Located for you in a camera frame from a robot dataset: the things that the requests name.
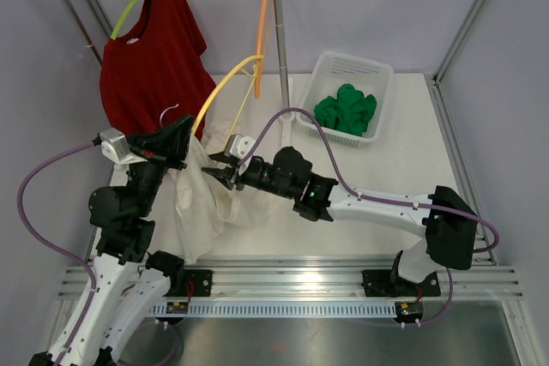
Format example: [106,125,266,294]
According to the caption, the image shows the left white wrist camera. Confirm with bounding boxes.
[99,128,146,165]

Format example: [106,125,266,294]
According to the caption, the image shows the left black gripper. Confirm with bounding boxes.
[127,114,194,218]

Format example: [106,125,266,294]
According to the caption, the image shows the white plastic basket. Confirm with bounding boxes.
[299,51,396,147]

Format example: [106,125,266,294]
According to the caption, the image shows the green t shirt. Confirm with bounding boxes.
[313,83,377,136]

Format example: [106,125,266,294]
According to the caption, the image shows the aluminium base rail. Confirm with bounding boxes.
[57,254,525,320]

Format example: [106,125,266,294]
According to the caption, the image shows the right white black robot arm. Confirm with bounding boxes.
[203,147,477,297]

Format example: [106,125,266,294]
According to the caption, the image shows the yellow hanger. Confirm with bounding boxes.
[191,54,265,135]

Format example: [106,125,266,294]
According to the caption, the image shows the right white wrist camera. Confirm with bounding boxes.
[224,134,256,165]

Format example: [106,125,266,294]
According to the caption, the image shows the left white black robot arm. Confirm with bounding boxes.
[30,115,194,365]

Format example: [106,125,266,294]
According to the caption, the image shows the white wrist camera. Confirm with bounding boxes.
[224,134,256,165]
[99,128,146,165]

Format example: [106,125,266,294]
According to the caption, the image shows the green hanger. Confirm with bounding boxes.
[110,0,140,40]

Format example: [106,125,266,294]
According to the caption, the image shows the orange hanger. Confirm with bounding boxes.
[254,0,269,99]

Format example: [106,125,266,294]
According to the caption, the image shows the red t shirt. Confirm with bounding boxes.
[100,0,215,136]

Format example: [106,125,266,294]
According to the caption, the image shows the white t shirt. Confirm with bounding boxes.
[172,119,285,264]

